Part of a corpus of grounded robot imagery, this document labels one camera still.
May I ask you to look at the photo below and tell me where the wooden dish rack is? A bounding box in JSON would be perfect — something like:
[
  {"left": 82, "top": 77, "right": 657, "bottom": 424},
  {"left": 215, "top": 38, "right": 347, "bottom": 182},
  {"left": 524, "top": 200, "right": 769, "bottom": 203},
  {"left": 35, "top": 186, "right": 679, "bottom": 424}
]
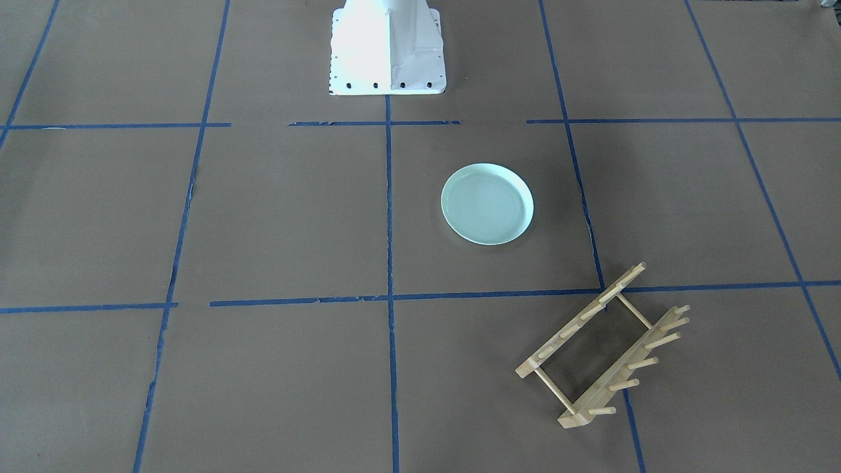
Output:
[{"left": 515, "top": 262, "right": 691, "bottom": 430}]

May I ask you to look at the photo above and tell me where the light green round plate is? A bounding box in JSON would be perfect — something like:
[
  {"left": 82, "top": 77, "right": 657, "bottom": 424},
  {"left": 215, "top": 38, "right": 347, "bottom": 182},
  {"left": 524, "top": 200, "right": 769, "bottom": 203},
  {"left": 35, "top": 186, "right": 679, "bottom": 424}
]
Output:
[{"left": 440, "top": 164, "right": 535, "bottom": 246}]

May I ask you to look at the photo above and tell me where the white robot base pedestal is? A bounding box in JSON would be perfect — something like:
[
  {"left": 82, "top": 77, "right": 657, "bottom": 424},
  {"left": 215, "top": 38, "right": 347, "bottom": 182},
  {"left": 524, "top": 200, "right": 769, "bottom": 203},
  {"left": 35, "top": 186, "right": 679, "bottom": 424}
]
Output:
[{"left": 329, "top": 1, "right": 447, "bottom": 96}]

